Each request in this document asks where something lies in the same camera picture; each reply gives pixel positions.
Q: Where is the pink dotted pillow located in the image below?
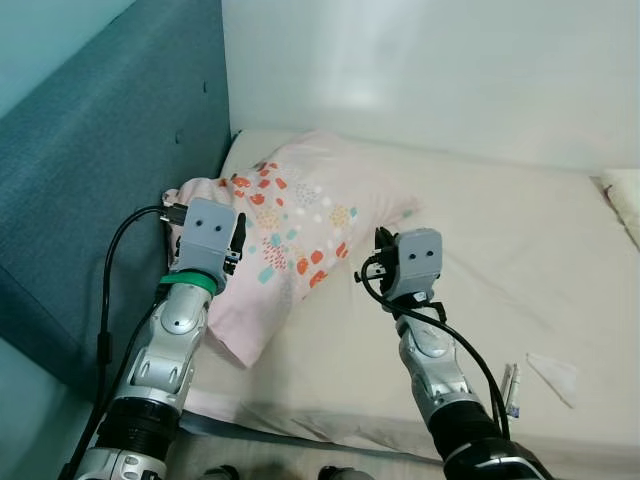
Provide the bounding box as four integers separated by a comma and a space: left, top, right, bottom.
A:
163, 130, 426, 369

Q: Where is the cream cartoon print blanket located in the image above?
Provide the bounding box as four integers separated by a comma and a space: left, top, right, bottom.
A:
600, 168, 640, 246

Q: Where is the white paper tissue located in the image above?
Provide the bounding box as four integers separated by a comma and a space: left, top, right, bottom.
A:
527, 352, 581, 409

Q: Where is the beige bed mattress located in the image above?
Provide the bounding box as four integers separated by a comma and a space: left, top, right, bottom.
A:
185, 128, 640, 473

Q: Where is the blue-grey padded headboard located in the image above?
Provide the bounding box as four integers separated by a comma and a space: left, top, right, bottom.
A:
0, 0, 233, 401

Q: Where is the grey robot right foot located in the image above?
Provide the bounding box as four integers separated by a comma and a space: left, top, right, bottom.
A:
318, 465, 376, 480

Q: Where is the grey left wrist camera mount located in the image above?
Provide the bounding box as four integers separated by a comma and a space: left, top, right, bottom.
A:
170, 197, 241, 291

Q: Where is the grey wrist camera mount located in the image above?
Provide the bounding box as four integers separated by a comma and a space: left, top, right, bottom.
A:
170, 197, 241, 291
397, 228, 443, 301

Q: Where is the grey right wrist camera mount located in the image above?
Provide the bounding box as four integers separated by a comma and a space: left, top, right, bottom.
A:
397, 228, 443, 301

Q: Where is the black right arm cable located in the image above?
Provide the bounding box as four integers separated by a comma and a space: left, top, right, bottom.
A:
358, 265, 513, 441

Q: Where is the dark blue bed frame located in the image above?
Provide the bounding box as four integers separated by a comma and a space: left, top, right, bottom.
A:
180, 410, 301, 446

